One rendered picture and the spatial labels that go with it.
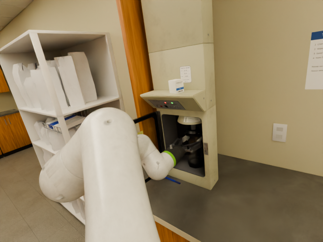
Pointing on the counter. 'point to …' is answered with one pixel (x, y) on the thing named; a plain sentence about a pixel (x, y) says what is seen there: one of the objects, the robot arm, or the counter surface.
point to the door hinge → (160, 130)
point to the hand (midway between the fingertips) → (193, 138)
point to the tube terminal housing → (157, 57)
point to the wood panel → (136, 52)
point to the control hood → (160, 95)
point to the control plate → (167, 104)
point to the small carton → (176, 86)
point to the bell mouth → (189, 120)
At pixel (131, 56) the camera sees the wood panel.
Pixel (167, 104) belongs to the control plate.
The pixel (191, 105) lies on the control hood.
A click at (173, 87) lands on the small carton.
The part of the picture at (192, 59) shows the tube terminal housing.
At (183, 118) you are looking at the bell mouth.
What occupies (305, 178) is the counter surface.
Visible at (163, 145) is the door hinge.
